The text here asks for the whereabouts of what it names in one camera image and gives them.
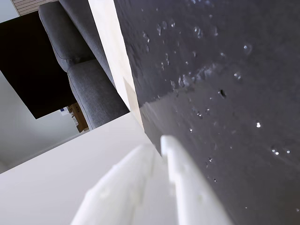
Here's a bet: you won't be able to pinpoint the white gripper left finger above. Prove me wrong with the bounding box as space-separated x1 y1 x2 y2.
70 143 181 225

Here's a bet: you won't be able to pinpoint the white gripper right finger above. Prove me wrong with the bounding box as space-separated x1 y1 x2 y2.
160 135 233 225

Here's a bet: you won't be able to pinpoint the brown cardboard box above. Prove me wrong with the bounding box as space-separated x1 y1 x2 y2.
67 102 90 133

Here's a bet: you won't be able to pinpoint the black glossy table mat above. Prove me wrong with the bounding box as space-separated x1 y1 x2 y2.
113 0 300 225

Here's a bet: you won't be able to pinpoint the grey fabric sofa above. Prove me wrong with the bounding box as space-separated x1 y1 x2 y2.
38 0 131 130

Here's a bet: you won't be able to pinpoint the pale wooden board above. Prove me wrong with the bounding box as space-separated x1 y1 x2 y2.
88 0 144 132

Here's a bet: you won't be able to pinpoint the black flat panel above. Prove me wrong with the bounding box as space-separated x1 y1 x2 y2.
0 10 78 120

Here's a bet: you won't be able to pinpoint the white window blinds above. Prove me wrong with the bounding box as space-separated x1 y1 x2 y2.
10 0 60 16

